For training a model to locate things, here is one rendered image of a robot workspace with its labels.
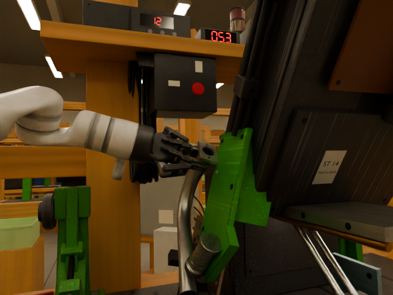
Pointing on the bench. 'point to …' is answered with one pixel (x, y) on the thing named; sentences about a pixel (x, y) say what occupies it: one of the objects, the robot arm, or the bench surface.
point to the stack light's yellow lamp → (237, 26)
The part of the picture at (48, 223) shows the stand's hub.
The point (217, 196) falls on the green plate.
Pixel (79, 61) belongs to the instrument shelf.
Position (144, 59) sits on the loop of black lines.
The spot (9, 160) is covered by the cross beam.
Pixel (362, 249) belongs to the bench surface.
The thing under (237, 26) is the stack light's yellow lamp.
